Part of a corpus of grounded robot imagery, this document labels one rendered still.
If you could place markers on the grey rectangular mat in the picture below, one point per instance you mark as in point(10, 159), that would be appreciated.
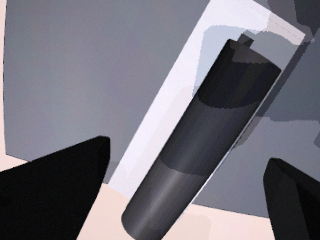
point(77, 69)

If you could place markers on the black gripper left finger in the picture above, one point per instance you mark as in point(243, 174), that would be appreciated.
point(50, 198)

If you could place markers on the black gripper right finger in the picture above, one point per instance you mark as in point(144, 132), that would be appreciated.
point(293, 201)

